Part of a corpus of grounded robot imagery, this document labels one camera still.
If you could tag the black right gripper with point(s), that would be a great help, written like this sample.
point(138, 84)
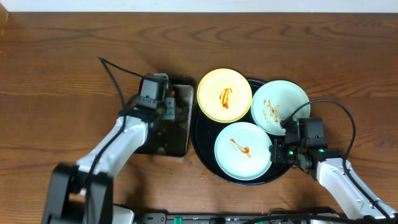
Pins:
point(277, 154)

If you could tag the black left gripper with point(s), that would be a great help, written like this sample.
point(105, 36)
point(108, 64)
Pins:
point(169, 116)

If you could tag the light blue plate front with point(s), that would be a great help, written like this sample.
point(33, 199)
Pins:
point(242, 151)

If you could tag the light blue plate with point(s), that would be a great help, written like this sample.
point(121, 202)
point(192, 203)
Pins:
point(275, 101)
point(242, 151)

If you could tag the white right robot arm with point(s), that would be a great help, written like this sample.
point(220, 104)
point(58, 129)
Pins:
point(336, 174)

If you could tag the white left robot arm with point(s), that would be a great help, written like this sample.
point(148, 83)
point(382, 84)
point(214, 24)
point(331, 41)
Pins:
point(83, 192)

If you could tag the black rectangular soapy tray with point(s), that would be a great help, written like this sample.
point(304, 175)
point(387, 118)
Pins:
point(171, 138)

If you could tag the black round tray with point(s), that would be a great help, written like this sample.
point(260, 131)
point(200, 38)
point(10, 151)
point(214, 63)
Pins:
point(203, 133)

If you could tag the yellow plate with ketchup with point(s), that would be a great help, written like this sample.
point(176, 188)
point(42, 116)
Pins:
point(224, 95)

